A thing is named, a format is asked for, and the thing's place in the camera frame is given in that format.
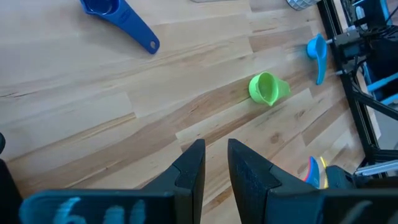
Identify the white geometric planter pot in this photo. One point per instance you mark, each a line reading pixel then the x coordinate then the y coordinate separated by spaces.
pixel 301 3

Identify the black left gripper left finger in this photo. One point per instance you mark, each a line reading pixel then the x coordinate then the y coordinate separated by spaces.
pixel 174 202

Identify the blue frame bar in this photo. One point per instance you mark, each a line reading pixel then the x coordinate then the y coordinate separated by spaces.
pixel 382 82

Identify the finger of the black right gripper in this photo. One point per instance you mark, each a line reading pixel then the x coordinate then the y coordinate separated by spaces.
pixel 339 179

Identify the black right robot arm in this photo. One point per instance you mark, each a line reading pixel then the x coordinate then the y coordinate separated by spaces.
pixel 351 43

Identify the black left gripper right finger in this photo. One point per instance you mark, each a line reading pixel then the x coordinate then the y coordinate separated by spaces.
pixel 258 193

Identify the small indigo measuring cup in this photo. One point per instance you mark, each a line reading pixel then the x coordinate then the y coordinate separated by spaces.
pixel 130 25

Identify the silver aluminium rail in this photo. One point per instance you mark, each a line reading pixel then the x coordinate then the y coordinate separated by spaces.
pixel 376 168

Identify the green measuring cup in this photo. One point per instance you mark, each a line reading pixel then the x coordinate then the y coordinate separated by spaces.
pixel 267 88

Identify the yellow measuring cup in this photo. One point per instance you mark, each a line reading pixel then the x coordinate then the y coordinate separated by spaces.
pixel 324 174

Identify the light blue measuring cup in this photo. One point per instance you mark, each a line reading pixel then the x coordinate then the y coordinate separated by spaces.
pixel 317 49

